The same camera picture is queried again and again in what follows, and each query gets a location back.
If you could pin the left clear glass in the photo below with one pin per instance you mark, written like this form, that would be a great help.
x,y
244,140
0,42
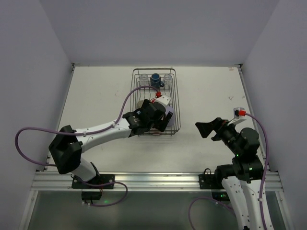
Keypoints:
x,y
144,80

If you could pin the beige mug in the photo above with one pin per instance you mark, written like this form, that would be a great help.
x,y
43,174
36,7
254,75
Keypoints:
x,y
141,104

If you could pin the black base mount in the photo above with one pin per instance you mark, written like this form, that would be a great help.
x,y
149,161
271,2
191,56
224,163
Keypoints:
x,y
207,180
103,179

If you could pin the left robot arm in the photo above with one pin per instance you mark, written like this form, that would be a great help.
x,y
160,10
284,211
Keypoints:
x,y
68,146

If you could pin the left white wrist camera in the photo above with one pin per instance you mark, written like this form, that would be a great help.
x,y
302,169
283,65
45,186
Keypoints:
x,y
163,100

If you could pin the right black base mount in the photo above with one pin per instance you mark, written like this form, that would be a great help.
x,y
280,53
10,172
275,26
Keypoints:
x,y
207,180

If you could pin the clear glass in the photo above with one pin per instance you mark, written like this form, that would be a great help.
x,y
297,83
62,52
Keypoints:
x,y
144,80
168,80

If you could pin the lavender cup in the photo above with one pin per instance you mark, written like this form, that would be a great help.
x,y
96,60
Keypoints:
x,y
172,120

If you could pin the wire dish rack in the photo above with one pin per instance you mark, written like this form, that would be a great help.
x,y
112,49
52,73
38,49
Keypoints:
x,y
143,94

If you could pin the right clear glass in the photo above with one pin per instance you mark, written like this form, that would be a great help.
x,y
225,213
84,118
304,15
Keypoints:
x,y
168,80

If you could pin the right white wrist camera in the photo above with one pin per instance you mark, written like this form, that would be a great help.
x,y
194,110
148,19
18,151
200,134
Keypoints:
x,y
239,116

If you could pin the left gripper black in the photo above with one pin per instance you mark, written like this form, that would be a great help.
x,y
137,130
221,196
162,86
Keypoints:
x,y
159,116

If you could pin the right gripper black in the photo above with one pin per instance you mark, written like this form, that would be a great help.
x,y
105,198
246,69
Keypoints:
x,y
218,130

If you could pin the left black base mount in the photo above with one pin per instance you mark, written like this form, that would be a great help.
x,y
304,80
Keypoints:
x,y
103,179

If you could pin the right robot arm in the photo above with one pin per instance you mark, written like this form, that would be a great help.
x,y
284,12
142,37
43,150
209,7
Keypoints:
x,y
244,179

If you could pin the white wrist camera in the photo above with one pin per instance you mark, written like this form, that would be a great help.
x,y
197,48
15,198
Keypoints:
x,y
163,100
239,116

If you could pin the aluminium mounting rail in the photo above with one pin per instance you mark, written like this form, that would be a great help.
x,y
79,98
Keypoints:
x,y
135,181

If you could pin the dark blue mug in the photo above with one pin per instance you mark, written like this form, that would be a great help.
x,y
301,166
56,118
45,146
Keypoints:
x,y
156,81

